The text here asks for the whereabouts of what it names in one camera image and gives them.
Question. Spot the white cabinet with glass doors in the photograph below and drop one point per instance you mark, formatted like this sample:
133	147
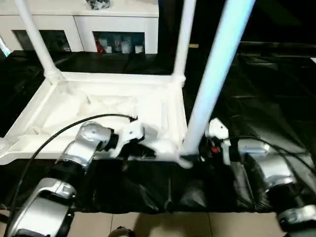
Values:
111	22

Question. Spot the dark robot torso part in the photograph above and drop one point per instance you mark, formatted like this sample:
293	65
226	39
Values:
123	232

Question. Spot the small tan label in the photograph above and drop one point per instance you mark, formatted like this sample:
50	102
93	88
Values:
194	46

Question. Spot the black bundle on cabinet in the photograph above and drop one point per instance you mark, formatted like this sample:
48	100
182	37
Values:
98	4

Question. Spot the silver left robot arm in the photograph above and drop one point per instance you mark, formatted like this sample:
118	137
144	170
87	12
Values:
81	145

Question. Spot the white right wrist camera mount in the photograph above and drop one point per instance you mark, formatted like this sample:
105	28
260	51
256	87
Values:
218	127

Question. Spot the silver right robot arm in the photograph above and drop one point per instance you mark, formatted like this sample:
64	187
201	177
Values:
276	168

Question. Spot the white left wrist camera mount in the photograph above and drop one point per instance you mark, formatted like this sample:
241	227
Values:
130	133

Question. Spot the white plastic table top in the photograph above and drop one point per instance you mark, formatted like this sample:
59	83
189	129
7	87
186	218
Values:
111	84

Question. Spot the light blue plastic wrap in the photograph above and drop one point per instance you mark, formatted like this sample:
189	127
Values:
5	48

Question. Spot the black glossy mat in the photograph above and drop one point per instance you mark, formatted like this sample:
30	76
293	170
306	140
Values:
172	185

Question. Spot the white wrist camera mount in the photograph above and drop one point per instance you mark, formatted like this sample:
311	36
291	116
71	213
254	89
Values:
130	133
218	127

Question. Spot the long black bar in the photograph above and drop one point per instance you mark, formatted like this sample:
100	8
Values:
276	45

